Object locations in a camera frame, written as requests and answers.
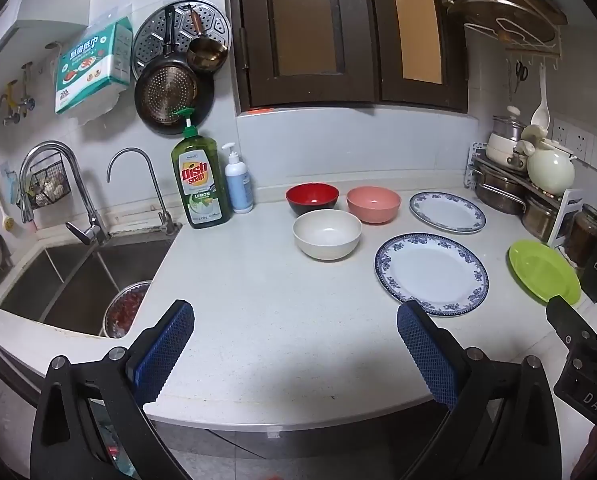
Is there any white handled dish brush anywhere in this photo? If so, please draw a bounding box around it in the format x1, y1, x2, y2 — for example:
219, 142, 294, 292
0, 177, 18, 232

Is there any pink bowl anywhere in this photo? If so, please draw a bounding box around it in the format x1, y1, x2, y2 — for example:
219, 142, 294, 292
347, 186, 402, 225

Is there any small brass saucepan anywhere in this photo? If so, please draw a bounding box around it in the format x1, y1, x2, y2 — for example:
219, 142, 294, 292
187, 7, 229, 75

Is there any cream pot with handle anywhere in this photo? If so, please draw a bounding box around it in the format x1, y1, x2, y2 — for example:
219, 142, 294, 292
487, 131, 531, 167

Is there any red and black bowl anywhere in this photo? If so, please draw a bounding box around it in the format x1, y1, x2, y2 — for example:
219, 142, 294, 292
286, 183, 340, 218

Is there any black wire basket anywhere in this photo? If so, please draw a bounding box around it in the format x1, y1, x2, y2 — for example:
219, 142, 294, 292
28, 157, 72, 210

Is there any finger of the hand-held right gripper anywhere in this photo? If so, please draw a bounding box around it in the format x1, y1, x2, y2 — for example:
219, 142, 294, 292
547, 295, 597, 348

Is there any green dish soap bottle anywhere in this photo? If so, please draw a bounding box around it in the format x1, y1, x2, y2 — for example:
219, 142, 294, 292
171, 107, 232, 230

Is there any metal wall rack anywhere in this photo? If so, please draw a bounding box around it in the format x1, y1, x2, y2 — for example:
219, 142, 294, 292
465, 17, 564, 71

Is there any dark wooden window frame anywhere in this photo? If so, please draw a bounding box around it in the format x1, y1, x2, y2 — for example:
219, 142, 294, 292
223, 0, 471, 116

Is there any ribbed metal bowl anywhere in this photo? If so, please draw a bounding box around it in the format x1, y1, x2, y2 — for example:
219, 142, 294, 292
100, 281, 153, 338

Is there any large blue floral plate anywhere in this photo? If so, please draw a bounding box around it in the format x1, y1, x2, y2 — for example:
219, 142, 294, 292
375, 232, 490, 317

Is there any black frying pan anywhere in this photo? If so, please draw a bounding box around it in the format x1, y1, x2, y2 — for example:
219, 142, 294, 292
134, 5, 215, 136

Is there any steel pot with lid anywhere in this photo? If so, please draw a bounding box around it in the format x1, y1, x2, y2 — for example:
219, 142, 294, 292
492, 105, 526, 142

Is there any bunch of red grapes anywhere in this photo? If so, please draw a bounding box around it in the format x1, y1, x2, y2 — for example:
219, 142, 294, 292
108, 287, 148, 333

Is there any green white tissue pack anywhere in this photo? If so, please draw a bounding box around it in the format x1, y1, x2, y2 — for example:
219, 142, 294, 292
54, 16, 133, 121

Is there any thin gooseneck chrome faucet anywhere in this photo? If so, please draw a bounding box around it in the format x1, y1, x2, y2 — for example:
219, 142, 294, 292
107, 148, 182, 237

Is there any white pot shelf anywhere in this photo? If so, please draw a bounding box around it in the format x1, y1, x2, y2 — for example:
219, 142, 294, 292
465, 142, 586, 250

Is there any stainless steel sink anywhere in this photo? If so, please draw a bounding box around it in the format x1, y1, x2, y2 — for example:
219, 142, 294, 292
0, 237, 176, 338

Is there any small blue floral plate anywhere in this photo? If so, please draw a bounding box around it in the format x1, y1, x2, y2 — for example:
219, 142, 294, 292
409, 191, 487, 235

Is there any green plate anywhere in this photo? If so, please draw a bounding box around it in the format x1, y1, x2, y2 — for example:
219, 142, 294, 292
508, 240, 582, 306

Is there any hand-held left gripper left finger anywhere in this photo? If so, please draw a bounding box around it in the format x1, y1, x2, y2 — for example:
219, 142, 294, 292
31, 299, 195, 480

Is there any round metal steamer tray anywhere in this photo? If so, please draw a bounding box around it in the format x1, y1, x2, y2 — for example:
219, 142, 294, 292
131, 0, 232, 81

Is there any small stainless steel pot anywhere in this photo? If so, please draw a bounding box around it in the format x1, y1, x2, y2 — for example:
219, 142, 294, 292
521, 195, 561, 241

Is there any white blue pump bottle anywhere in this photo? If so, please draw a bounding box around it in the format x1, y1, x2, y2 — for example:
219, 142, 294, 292
222, 142, 254, 214

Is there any white bowl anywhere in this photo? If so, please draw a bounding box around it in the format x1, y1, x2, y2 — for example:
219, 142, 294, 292
293, 209, 363, 261

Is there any white ceramic pot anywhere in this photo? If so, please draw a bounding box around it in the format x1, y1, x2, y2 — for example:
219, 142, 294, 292
527, 140, 577, 196

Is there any dark glass jar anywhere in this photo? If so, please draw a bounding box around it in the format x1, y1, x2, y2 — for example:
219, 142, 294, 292
565, 204, 597, 266

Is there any white ladle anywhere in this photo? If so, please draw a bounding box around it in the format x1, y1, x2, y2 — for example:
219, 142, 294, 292
531, 67, 551, 128

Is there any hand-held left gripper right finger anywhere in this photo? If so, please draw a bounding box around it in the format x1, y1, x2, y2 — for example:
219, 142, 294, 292
397, 301, 561, 480

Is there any large chrome kitchen faucet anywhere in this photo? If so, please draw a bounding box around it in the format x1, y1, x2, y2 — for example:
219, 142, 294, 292
18, 141, 112, 246

